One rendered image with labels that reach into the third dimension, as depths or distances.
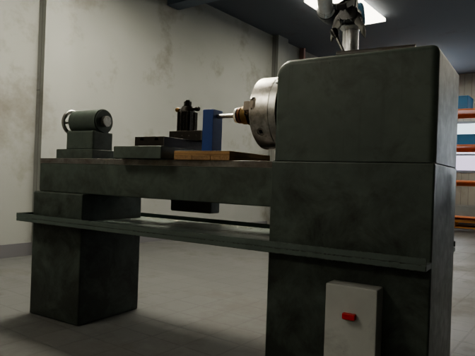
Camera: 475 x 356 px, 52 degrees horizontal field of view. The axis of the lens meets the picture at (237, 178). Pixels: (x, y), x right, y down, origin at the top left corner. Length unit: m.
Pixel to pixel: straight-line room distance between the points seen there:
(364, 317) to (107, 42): 4.46
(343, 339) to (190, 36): 5.27
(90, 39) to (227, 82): 2.34
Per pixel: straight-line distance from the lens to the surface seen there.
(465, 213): 9.20
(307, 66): 1.89
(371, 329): 1.73
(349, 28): 2.73
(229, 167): 2.06
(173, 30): 6.32
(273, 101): 2.00
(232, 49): 7.20
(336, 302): 1.75
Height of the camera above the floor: 0.79
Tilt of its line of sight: level
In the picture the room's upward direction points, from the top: 2 degrees clockwise
